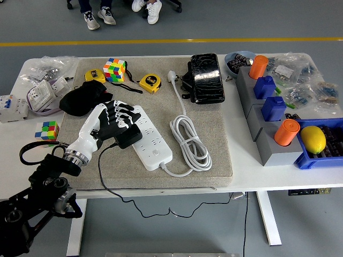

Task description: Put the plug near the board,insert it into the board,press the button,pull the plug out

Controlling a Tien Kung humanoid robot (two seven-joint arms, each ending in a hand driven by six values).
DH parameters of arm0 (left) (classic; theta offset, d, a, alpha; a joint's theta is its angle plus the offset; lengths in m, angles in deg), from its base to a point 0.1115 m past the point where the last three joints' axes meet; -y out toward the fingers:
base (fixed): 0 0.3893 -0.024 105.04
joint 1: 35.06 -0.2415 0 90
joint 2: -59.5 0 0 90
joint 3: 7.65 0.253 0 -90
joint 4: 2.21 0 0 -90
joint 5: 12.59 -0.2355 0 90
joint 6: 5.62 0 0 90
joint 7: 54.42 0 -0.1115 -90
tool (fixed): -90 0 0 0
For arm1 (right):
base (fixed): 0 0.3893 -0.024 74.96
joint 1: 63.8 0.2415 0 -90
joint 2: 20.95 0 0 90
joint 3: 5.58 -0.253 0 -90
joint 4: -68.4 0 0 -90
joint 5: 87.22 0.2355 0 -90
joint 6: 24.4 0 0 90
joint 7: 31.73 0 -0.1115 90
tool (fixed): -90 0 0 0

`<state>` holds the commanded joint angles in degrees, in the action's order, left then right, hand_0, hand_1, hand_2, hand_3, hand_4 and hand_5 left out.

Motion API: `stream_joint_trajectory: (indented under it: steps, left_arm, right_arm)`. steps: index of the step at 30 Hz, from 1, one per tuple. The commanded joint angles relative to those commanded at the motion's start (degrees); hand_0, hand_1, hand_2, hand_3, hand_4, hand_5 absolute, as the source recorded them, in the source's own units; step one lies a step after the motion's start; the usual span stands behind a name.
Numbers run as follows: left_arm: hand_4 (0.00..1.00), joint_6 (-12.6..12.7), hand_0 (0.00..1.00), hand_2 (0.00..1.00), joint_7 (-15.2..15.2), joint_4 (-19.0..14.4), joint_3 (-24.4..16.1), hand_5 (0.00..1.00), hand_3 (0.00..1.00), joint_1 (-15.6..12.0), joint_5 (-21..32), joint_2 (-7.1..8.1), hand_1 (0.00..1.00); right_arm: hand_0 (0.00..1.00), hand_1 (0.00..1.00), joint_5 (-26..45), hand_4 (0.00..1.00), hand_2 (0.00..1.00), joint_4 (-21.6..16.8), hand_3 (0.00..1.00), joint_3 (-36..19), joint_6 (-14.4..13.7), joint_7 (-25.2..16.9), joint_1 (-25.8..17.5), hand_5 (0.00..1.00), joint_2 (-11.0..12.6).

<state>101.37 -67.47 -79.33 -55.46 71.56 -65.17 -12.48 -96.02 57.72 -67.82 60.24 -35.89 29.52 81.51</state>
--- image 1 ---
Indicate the white and black robot left hand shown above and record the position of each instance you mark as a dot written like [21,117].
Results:
[88,128]

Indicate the beige cushion mat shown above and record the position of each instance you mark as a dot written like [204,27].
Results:
[160,107]

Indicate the clear bag white labelled parts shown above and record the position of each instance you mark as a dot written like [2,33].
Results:
[282,71]

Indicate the white circuit breaker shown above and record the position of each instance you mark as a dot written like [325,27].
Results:
[13,108]

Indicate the light blue bowl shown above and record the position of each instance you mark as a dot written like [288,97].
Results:
[230,70]

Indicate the small white socket panel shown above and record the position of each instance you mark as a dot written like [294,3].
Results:
[60,84]

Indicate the small yellow tape measure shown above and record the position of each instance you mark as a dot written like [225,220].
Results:
[93,75]

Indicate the black table control panel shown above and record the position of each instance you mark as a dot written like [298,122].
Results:
[300,192]

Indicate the grey under-table bracket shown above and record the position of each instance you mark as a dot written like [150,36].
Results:
[238,196]

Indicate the small colourful puzzle cube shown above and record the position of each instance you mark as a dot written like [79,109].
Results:
[47,131]

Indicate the white power strip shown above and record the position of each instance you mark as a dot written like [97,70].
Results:
[152,142]

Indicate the white table leg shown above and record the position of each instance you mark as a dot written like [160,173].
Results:
[76,235]
[268,219]

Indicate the blue plastic bin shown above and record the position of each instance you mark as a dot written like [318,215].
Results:
[305,160]

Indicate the black parts in bin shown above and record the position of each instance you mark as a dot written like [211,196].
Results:
[333,146]

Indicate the black chair base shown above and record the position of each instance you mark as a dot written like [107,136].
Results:
[177,6]

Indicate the blue peg block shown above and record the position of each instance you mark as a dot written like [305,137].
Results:
[264,88]
[273,109]

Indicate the grey holder block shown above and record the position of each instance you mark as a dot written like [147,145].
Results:
[254,117]
[242,80]
[281,159]

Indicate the clear bag blue resistors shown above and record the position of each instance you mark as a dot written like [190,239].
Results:
[298,96]

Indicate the black cloth pouch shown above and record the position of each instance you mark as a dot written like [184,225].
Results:
[80,103]

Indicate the clear bag mixed resistors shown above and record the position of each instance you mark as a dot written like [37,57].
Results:
[327,92]

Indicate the green peg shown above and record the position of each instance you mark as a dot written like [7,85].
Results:
[278,90]
[292,106]

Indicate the person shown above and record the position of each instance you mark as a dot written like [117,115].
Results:
[92,22]
[154,12]

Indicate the small black clip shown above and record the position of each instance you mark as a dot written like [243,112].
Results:
[69,78]

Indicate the large yellow tape measure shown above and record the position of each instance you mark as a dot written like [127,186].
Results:
[150,83]

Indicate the black chair wheel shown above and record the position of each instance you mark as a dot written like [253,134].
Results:
[70,4]

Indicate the yellow lemon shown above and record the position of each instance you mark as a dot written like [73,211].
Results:
[313,139]

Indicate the glossy black case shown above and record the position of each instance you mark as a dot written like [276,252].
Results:
[207,77]

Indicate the large white socket panel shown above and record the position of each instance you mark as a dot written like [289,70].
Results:
[40,95]

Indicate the small metal clip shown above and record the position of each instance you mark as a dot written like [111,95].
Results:
[229,78]

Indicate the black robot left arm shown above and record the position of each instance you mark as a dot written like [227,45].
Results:
[32,203]

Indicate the black parts in bowl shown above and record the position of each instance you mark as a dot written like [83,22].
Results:
[237,63]

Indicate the orange cylinder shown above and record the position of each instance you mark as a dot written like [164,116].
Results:
[285,134]
[258,67]

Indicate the clear bag metal parts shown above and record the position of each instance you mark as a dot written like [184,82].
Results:
[45,68]

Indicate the large colourful puzzle cube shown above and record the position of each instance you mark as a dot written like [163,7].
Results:
[113,71]

